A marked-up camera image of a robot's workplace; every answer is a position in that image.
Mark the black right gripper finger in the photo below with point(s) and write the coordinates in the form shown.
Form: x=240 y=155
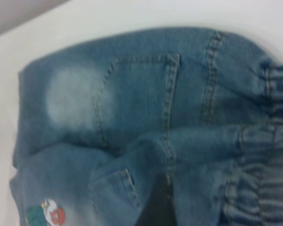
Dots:
x=158 y=207

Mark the blue denim shorts with print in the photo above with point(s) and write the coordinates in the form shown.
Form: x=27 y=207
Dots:
x=155 y=106

